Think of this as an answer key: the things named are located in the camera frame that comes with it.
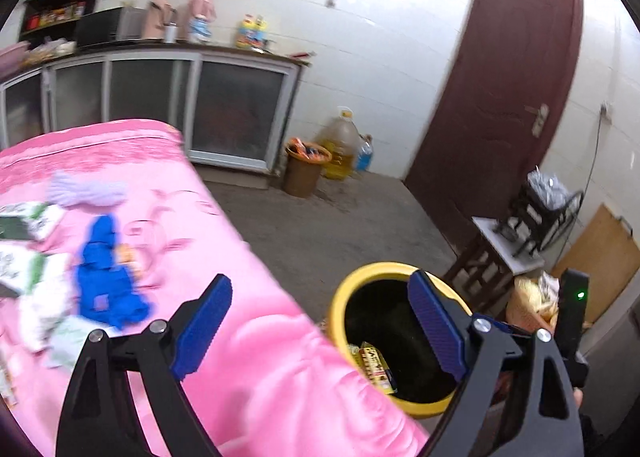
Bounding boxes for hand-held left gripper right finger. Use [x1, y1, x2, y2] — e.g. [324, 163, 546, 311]
[408, 270, 587, 457]

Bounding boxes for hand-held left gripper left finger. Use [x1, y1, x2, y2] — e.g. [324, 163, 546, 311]
[55, 273, 233, 457]

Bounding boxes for yellow round bin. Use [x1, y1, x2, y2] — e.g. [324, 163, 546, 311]
[327, 262, 476, 420]

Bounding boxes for white foam net bundle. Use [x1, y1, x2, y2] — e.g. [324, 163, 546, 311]
[47, 171, 127, 210]

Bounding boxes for green milk carton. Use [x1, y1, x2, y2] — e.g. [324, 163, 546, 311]
[0, 202, 63, 243]

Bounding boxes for yellow printed box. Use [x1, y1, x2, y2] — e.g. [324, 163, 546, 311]
[350, 342, 398, 395]

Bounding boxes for wooden board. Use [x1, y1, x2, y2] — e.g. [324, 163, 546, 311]
[550, 203, 640, 325]

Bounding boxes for pink floral blanket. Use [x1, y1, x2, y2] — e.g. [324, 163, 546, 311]
[0, 118, 431, 457]

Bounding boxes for white-topped wooden stool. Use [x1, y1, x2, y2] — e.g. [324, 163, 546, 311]
[442, 216, 546, 318]

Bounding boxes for black metal stand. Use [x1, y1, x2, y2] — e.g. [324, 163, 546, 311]
[495, 170, 585, 258]

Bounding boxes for blue crumpled cloth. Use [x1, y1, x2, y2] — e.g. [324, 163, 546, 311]
[75, 214, 153, 330]

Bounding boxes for silver plastic bag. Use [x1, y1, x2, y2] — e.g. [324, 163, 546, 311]
[526, 168, 573, 210]

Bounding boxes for pale green paper scrap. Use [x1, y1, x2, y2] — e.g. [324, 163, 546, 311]
[47, 314, 93, 370]

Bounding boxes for white and green carton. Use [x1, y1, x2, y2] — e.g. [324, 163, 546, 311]
[0, 242, 76, 353]

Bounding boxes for brown plastic bin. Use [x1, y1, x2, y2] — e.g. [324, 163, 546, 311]
[282, 137, 333, 199]

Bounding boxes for clear blue water bottle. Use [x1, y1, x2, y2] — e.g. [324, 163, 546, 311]
[355, 134, 375, 173]

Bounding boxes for orange snack wrappers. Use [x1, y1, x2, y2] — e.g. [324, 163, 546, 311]
[287, 137, 331, 160]

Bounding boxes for large cooking oil jug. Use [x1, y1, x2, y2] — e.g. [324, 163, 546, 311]
[320, 107, 362, 181]

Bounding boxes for dark red door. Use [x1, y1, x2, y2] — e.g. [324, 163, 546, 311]
[404, 0, 583, 258]

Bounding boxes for glass-door kitchen cabinet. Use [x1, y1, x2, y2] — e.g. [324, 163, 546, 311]
[0, 44, 306, 188]

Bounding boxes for yellow plastic bottle set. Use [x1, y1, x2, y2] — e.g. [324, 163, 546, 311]
[236, 14, 268, 50]

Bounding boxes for black microwave oven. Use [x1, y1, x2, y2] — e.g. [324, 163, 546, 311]
[75, 6, 146, 48]

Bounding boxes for food bags pile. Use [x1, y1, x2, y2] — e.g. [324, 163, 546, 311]
[25, 37, 78, 63]

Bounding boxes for brown pink thermos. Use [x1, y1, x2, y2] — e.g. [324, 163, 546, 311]
[142, 0, 178, 40]

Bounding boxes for pink plastic basin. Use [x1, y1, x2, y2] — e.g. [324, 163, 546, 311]
[0, 41, 31, 75]

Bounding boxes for black spice shelf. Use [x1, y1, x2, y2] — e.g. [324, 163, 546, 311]
[20, 0, 106, 40]

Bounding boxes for wall cable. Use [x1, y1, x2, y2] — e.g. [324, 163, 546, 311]
[582, 104, 612, 193]

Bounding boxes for metal door handle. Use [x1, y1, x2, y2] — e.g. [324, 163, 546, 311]
[525, 104, 550, 138]

